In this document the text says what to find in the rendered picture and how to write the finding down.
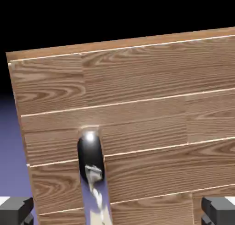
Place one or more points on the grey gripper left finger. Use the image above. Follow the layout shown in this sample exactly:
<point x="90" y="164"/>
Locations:
<point x="12" y="211"/>

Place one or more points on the light wood cabinet door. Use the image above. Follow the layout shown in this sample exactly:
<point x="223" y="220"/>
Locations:
<point x="146" y="100"/>

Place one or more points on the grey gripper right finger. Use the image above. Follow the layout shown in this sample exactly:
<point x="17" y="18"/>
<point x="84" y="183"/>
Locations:
<point x="220" y="212"/>

